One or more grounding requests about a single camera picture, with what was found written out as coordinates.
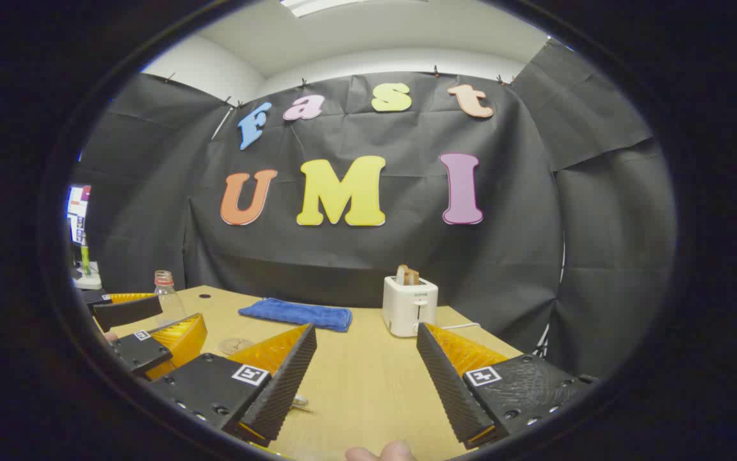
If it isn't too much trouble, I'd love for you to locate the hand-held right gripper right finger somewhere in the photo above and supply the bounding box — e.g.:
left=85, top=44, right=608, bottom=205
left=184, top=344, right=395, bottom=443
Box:
left=416, top=322, right=599, bottom=450

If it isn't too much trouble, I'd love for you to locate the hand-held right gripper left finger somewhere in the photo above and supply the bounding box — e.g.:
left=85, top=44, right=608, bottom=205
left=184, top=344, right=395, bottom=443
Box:
left=149, top=323, right=318, bottom=448

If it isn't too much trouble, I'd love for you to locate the clear plastic water bottle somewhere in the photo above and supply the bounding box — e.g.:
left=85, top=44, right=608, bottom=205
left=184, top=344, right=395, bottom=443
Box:
left=154, top=270, right=187, bottom=321

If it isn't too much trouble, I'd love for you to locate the white round stand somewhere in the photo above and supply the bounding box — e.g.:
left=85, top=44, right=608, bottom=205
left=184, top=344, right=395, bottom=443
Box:
left=74, top=263, right=104, bottom=290

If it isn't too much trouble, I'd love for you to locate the blue towel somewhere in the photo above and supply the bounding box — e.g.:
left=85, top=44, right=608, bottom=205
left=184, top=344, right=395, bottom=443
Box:
left=238, top=298, right=353, bottom=332

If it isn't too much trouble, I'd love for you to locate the white toaster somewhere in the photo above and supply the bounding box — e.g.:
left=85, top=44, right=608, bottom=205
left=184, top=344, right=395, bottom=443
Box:
left=382, top=275, right=439, bottom=338

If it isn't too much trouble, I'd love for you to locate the computer monitor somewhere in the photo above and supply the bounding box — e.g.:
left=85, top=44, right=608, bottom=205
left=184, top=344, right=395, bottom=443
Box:
left=66, top=184, right=92, bottom=245

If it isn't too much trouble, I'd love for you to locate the black backdrop cloth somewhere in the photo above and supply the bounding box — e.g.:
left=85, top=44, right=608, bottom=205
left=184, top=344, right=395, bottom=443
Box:
left=70, top=38, right=676, bottom=378

